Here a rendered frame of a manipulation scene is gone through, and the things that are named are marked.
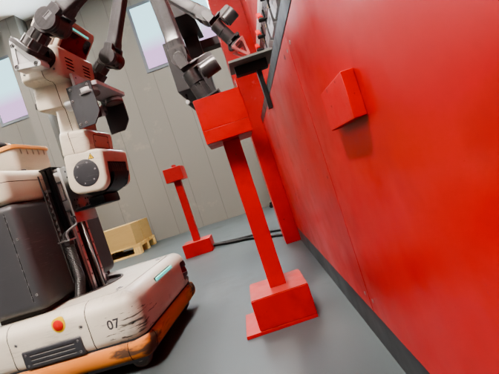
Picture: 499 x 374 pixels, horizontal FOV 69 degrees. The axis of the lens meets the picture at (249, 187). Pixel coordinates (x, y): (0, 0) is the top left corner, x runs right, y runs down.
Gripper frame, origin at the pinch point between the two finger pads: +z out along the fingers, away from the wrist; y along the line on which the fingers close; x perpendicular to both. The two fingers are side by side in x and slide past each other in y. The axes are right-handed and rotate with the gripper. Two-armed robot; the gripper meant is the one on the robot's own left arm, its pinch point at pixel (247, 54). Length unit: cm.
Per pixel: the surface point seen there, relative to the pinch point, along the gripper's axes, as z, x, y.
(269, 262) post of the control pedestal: 62, 57, -37
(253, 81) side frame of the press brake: -3, -9, 83
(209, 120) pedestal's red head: 15, 34, -44
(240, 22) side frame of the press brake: -36, -32, 84
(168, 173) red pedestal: -16, 86, 153
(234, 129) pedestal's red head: 23, 31, -44
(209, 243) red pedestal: 51, 107, 152
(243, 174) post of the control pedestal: 35, 40, -37
